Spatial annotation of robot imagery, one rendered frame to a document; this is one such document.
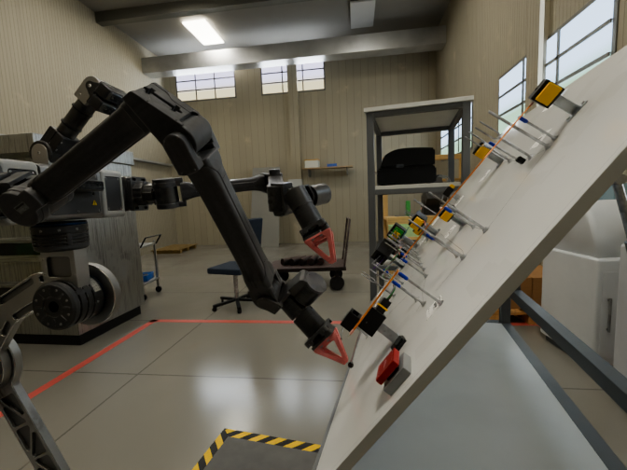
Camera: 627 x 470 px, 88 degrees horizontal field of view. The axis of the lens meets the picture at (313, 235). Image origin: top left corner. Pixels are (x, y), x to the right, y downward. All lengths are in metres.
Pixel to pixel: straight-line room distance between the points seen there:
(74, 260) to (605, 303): 3.23
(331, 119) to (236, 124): 3.07
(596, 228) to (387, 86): 8.53
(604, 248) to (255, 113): 9.76
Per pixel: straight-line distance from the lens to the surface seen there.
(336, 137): 10.61
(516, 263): 0.53
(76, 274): 1.16
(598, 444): 1.14
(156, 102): 0.61
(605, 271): 3.21
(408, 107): 1.77
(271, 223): 10.15
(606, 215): 3.35
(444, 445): 0.99
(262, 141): 11.00
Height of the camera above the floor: 1.41
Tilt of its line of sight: 6 degrees down
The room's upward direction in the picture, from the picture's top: 2 degrees counter-clockwise
